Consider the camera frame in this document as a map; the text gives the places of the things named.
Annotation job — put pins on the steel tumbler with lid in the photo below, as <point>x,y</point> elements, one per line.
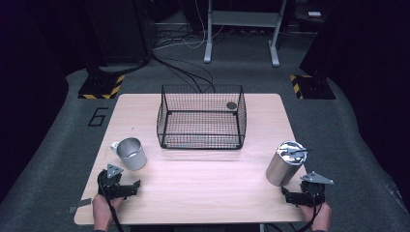
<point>285,164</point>

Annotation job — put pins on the grey tape strip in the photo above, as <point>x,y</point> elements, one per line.
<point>80,205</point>

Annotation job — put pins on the person's right hand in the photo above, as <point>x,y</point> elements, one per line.
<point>317,216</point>

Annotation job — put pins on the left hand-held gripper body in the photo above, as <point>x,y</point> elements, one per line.
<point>111,182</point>

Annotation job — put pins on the black base with hazard stripes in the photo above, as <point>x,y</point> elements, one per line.
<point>102,86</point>
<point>311,86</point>

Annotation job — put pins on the white metal stand frame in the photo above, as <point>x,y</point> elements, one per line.
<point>241,24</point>

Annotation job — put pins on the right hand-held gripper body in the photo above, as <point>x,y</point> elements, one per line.
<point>312,190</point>

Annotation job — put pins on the dark round disc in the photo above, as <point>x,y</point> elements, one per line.
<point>231,105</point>

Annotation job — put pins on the metal mug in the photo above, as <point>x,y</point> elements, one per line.
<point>130,154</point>

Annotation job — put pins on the person's left hand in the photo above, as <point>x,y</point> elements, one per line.
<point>104,211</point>

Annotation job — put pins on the black cabinet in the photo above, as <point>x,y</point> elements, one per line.
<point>119,29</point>

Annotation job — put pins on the small white box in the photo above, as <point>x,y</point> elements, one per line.
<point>314,14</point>

